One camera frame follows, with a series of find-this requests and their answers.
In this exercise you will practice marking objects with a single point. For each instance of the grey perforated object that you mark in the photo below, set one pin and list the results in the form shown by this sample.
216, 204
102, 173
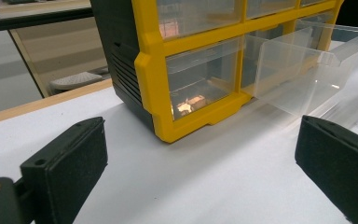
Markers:
74, 80

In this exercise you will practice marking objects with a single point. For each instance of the wooden desk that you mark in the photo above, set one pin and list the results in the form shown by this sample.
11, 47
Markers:
62, 49

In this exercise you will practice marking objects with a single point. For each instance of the set of clear organizer drawers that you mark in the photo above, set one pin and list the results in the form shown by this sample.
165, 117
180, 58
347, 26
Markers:
199, 71

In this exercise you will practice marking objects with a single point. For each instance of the clear plastic drawer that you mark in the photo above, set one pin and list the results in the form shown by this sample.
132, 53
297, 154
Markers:
292, 74

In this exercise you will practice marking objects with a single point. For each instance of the yellow black drawer organizer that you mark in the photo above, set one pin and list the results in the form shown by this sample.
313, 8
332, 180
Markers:
150, 77

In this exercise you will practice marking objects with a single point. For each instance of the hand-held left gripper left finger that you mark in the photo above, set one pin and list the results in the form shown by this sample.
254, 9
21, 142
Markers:
71, 168

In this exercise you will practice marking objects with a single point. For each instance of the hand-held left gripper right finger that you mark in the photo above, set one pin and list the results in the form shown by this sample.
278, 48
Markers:
338, 165

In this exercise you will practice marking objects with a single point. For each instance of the black horizontal frame bar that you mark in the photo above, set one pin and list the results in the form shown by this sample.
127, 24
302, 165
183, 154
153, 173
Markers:
34, 20

